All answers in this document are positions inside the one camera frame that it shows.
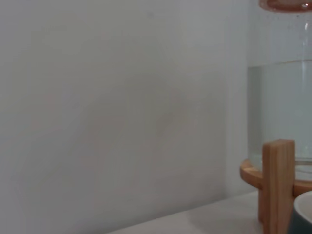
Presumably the glass water dispenser jar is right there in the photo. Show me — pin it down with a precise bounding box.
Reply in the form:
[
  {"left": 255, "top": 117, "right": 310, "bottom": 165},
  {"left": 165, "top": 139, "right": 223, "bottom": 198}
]
[{"left": 247, "top": 0, "right": 312, "bottom": 182}]

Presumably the wooden dispenser stand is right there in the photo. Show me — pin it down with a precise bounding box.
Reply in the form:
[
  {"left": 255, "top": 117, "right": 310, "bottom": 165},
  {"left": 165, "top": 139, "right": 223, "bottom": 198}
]
[{"left": 239, "top": 139, "right": 312, "bottom": 234}]

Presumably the black ceramic cup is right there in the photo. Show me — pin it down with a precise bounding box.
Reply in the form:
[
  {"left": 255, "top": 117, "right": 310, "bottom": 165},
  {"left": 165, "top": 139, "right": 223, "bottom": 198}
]
[{"left": 287, "top": 191, "right": 312, "bottom": 234}]

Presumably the orange jar lid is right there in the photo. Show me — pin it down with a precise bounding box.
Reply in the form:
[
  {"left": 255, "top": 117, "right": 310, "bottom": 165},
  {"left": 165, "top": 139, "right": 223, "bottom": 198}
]
[{"left": 258, "top": 0, "right": 312, "bottom": 12}]

